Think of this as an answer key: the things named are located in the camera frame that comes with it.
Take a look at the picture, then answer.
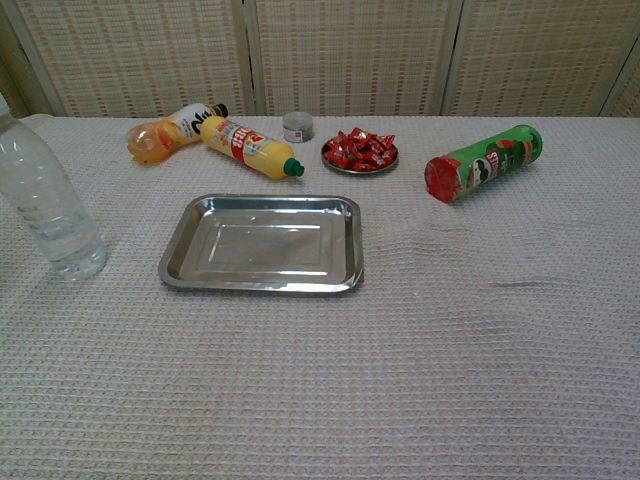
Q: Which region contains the small grey round jar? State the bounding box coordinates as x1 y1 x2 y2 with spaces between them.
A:
281 111 316 145

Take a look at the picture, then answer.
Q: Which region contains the transparent plastic water bottle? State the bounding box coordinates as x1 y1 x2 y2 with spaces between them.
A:
0 92 110 281

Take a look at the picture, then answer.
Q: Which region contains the round metal candy dish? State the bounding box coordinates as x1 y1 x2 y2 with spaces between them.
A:
320 137 401 176

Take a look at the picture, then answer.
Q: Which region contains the yellow bottle with green cap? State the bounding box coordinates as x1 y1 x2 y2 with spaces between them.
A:
199 115 306 182

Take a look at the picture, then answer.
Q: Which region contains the rectangular stainless steel tray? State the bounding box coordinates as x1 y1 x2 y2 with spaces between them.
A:
157 193 365 294

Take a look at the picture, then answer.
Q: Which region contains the woven folding screen panel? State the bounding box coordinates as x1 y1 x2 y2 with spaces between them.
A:
442 0 640 119
244 0 464 118
0 0 254 119

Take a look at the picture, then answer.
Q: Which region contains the green Pringles can red lid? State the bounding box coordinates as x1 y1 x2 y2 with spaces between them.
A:
424 123 545 205

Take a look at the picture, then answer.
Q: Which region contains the orange juice bottle black cap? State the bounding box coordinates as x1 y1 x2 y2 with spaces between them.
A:
125 102 230 167

